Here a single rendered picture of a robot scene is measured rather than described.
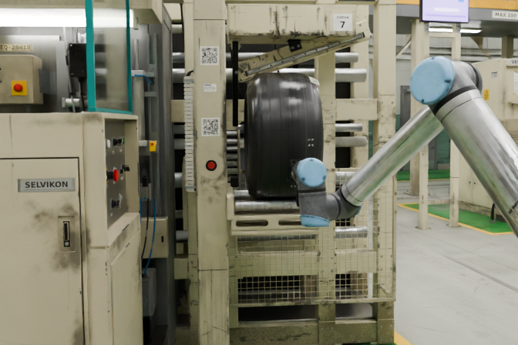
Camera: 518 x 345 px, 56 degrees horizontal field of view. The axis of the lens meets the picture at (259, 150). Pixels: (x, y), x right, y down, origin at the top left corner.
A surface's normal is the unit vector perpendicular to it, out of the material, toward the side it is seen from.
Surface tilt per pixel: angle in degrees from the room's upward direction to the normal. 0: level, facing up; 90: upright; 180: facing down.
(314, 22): 90
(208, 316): 90
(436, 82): 83
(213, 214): 90
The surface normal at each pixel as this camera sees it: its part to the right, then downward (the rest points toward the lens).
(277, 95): 0.05, -0.57
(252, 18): 0.07, 0.06
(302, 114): 0.07, -0.30
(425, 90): -0.80, -0.08
